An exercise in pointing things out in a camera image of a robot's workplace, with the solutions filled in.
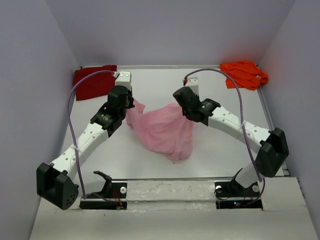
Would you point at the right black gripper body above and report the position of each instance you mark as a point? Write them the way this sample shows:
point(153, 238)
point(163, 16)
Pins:
point(187, 113)

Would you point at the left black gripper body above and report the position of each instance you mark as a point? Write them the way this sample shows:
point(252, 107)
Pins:
point(129, 102)

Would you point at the pink t shirt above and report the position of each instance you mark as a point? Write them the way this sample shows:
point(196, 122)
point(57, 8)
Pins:
point(164, 130)

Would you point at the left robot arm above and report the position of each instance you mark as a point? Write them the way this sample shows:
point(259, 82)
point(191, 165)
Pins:
point(54, 181)

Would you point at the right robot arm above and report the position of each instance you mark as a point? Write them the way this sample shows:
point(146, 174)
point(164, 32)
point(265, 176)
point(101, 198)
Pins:
point(270, 146)

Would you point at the dark red folded t shirt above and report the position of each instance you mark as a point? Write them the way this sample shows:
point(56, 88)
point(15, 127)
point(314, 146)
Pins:
point(95, 86)

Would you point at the orange t shirt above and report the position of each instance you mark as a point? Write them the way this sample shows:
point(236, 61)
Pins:
point(245, 74)

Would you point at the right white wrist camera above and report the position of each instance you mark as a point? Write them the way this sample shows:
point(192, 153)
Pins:
point(192, 83)

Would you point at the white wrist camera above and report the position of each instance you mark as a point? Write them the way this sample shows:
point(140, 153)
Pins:
point(192, 83)
point(124, 78)

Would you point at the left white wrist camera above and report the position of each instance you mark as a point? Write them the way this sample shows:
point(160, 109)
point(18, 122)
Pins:
point(124, 78)

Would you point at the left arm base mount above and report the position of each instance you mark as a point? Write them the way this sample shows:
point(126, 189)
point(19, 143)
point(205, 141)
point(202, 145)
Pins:
point(112, 196)

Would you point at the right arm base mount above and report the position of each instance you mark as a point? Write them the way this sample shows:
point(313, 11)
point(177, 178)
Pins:
point(231, 195)

